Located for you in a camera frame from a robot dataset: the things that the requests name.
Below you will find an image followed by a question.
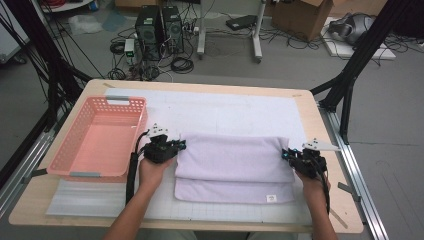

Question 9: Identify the grey metal bracket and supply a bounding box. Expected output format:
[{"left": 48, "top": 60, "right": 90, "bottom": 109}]
[
  {"left": 337, "top": 181, "right": 362, "bottom": 203},
  {"left": 21, "top": 168, "right": 49, "bottom": 184}
]

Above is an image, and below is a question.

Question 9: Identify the black metal frame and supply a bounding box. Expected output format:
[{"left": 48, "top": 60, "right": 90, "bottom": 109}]
[
  {"left": 309, "top": 0, "right": 414, "bottom": 146},
  {"left": 0, "top": 0, "right": 94, "bottom": 188}
]

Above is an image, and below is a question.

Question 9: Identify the lilac printed towel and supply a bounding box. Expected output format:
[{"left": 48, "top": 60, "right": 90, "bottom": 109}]
[{"left": 173, "top": 132, "right": 297, "bottom": 205}]

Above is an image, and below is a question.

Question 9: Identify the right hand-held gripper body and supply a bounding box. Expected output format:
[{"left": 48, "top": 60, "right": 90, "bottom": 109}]
[{"left": 288, "top": 138, "right": 342, "bottom": 179}]

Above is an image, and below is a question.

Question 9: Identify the grey translucent sheet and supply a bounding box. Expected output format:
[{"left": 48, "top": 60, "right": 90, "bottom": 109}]
[{"left": 45, "top": 178, "right": 134, "bottom": 218}]

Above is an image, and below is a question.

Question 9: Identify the white grid mat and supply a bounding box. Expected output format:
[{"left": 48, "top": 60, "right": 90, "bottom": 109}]
[{"left": 99, "top": 87, "right": 319, "bottom": 224}]

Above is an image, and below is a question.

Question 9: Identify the black sleeved left gripper cable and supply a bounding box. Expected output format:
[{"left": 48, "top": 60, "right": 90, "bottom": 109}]
[{"left": 125, "top": 130, "right": 151, "bottom": 205}]

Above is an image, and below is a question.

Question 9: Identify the brown cardboard box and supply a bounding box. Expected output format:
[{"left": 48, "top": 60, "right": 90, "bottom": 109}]
[{"left": 271, "top": 0, "right": 334, "bottom": 42}]

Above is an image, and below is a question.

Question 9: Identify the clear plastic bag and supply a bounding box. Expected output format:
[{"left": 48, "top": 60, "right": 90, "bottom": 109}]
[{"left": 68, "top": 13, "right": 104, "bottom": 36}]

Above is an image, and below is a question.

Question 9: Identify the aluminium rail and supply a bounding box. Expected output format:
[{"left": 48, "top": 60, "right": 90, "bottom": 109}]
[
  {"left": 0, "top": 109, "right": 64, "bottom": 218},
  {"left": 318, "top": 103, "right": 389, "bottom": 240}
]

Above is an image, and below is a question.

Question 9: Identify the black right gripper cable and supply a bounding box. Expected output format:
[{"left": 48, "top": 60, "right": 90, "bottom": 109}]
[{"left": 314, "top": 159, "right": 332, "bottom": 214}]

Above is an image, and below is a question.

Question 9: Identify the wooden table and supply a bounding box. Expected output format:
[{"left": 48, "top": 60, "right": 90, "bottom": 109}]
[{"left": 8, "top": 78, "right": 364, "bottom": 234}]

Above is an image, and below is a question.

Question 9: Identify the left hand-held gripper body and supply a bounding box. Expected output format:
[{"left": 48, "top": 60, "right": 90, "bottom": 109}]
[{"left": 143, "top": 123, "right": 179, "bottom": 164}]

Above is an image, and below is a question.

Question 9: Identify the pink plastic basket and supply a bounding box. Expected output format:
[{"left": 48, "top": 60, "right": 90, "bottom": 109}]
[{"left": 46, "top": 95, "right": 149, "bottom": 184}]

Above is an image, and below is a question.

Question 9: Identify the white box with green light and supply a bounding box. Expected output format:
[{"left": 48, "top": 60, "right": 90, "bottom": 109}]
[{"left": 123, "top": 38, "right": 137, "bottom": 65}]

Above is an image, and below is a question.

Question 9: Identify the person's left hand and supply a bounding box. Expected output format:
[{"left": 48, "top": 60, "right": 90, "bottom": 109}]
[{"left": 138, "top": 156, "right": 176, "bottom": 192}]

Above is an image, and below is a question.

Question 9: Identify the black computer tower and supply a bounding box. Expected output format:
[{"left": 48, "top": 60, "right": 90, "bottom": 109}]
[
  {"left": 161, "top": 5, "right": 185, "bottom": 54},
  {"left": 134, "top": 4, "right": 164, "bottom": 62}
]

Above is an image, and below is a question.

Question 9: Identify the person's right hand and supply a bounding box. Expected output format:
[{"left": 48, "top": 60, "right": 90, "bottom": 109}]
[{"left": 294, "top": 169, "right": 332, "bottom": 202}]

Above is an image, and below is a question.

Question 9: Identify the grey rounded device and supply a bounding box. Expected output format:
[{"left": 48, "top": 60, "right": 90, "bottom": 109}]
[{"left": 328, "top": 12, "right": 376, "bottom": 46}]

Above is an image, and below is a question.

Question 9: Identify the coiled black cable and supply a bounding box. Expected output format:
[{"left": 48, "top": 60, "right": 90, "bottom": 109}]
[{"left": 170, "top": 56, "right": 195, "bottom": 75}]

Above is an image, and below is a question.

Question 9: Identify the white flat board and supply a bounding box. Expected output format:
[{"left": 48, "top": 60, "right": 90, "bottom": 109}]
[{"left": 321, "top": 16, "right": 398, "bottom": 61}]

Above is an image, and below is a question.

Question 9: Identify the black flat device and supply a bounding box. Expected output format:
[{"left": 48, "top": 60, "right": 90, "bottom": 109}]
[{"left": 225, "top": 14, "right": 258, "bottom": 32}]

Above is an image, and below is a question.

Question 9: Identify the white stand leg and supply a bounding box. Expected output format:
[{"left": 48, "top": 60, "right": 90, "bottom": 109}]
[
  {"left": 252, "top": 0, "right": 268, "bottom": 64},
  {"left": 196, "top": 0, "right": 206, "bottom": 61}
]

